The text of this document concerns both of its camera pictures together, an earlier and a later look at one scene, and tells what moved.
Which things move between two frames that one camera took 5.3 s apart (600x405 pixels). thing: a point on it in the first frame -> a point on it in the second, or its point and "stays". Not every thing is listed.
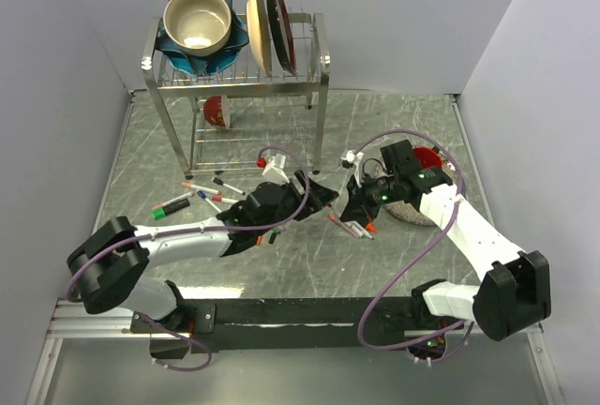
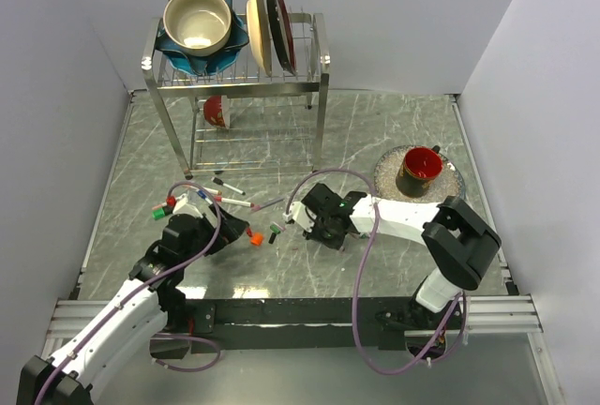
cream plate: [259, 27] stays
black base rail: [290, 324] stays
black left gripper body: [292, 200] -> [204, 232]
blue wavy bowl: [217, 62] stays
